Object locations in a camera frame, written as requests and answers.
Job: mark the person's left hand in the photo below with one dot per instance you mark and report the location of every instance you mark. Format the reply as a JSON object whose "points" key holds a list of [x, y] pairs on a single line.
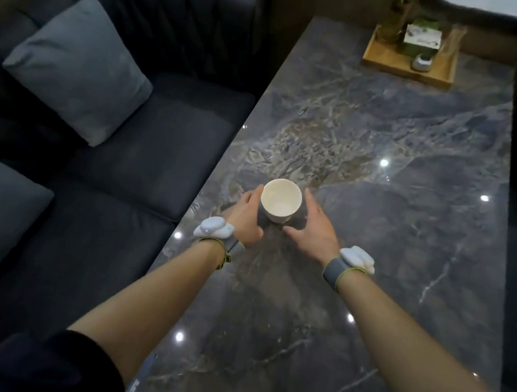
{"points": [[242, 222]]}

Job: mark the person's right hand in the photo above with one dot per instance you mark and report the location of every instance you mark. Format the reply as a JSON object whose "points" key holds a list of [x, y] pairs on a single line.
{"points": [[318, 237]]}

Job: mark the person's right thumb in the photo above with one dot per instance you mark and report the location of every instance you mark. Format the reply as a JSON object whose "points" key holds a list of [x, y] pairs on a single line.
{"points": [[293, 230]]}

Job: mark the person's left thumb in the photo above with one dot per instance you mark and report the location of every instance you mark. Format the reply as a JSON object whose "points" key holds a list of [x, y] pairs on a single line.
{"points": [[257, 232]]}

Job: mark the white ceramic cup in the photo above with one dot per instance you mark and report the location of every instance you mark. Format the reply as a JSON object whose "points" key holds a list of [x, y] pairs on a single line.
{"points": [[280, 202]]}

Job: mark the person's right forearm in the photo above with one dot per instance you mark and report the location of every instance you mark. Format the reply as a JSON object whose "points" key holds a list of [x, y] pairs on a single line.
{"points": [[413, 360]]}

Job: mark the person's left forearm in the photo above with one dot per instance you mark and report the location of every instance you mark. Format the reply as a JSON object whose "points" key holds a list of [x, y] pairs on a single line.
{"points": [[158, 304]]}

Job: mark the black leather sofa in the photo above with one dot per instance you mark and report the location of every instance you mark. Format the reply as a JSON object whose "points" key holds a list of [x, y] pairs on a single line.
{"points": [[149, 146]]}

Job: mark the wooden tray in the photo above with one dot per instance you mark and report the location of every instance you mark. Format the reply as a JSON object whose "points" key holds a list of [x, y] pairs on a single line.
{"points": [[397, 62]]}

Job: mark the small white grey device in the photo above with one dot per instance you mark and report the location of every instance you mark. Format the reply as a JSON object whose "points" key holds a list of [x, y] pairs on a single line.
{"points": [[422, 63]]}

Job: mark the white green tissue box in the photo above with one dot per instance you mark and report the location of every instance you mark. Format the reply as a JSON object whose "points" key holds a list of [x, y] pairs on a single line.
{"points": [[423, 37]]}

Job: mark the green plant in glass vase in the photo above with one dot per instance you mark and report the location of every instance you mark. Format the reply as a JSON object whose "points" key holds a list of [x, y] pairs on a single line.
{"points": [[398, 15]]}

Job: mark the black shirt sleeve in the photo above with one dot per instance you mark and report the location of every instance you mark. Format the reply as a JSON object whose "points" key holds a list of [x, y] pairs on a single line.
{"points": [[45, 367]]}

